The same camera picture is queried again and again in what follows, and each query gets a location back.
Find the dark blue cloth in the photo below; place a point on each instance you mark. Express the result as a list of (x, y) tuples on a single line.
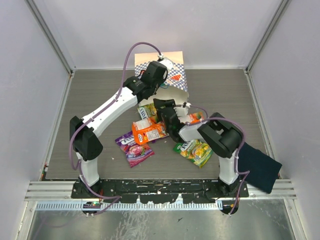
[(263, 170)]

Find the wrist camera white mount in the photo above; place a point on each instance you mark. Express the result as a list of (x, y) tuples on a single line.
[(162, 59), (183, 112)]

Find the purple Fox's berries candy bag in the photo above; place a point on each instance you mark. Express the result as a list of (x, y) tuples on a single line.
[(135, 153)]

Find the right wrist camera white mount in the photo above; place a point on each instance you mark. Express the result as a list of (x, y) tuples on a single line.
[(183, 112)]

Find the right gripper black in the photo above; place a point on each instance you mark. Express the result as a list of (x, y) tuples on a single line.
[(159, 103)]

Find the checkered paper bakery bag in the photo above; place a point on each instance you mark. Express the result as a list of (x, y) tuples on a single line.
[(175, 87)]

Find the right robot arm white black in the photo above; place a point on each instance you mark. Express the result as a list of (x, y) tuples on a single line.
[(223, 136)]

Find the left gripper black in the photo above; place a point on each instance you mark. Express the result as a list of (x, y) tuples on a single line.
[(160, 82)]

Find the orange candy bag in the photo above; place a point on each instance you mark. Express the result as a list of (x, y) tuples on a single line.
[(195, 117)]

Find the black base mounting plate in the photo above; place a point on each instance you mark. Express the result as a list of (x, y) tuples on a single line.
[(162, 191)]

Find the slotted cable duct rail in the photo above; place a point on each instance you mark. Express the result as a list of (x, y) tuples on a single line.
[(83, 205)]

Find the yellow green Fox's candy bag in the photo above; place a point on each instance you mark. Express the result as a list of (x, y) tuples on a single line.
[(195, 151)]

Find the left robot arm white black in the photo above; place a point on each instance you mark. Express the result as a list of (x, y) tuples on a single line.
[(85, 132)]

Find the orange snack packet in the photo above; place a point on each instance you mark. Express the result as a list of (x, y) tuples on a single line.
[(146, 130)]

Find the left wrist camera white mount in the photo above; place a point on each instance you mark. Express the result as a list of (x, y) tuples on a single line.
[(162, 59)]

